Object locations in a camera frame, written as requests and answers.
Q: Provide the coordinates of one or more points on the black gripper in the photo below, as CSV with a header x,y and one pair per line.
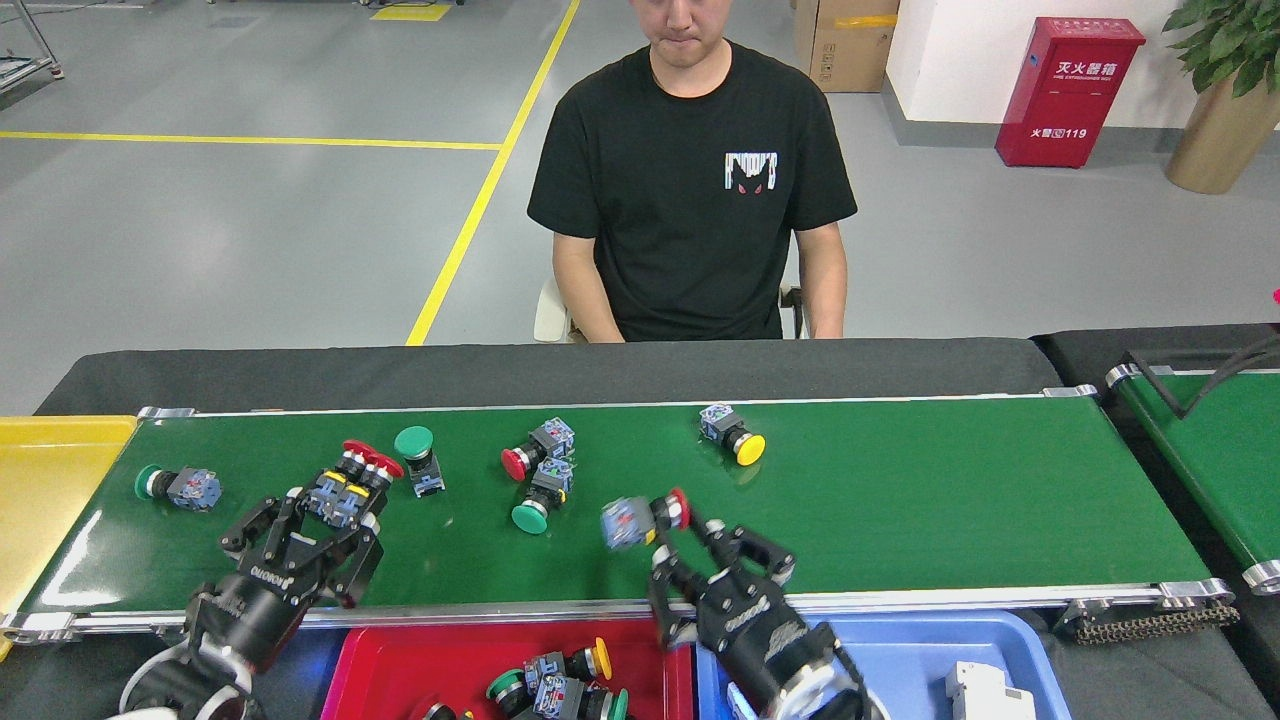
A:
x,y
760,630
260,600

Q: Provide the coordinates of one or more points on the red push button switch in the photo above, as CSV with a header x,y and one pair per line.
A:
x,y
325,492
550,438
355,498
625,522

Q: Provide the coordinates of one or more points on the black round switch part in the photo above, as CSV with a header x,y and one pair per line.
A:
x,y
437,713

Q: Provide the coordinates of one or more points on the green push button switch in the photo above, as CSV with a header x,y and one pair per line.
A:
x,y
505,686

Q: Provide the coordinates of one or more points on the white circuit breaker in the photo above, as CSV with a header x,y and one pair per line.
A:
x,y
985,695

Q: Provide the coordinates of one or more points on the person's left forearm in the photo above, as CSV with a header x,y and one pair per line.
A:
x,y
822,285

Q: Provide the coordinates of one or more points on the person's right forearm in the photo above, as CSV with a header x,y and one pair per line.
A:
x,y
585,290

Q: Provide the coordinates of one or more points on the green conveyor belt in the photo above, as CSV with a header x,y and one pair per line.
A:
x,y
1240,480
900,500

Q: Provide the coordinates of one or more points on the yellow tray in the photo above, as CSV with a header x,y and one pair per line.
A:
x,y
40,500

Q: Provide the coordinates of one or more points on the red plastic bin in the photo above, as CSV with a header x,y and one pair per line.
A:
x,y
400,670

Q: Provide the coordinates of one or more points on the black table cover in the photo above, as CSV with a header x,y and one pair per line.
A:
x,y
1075,352
300,378

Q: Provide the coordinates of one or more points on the blue plastic bin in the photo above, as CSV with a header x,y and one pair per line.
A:
x,y
900,680

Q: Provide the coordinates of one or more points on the person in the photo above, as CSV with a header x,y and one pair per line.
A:
x,y
690,180

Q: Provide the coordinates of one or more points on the cardboard box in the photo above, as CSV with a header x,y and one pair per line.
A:
x,y
845,45

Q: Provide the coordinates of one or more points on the red fire extinguisher cabinet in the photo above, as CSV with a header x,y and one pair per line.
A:
x,y
1070,95

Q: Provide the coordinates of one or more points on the potted green plant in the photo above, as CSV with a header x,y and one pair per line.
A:
x,y
1220,140

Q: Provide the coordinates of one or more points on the metal rack frame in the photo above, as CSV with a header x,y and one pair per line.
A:
x,y
55,72

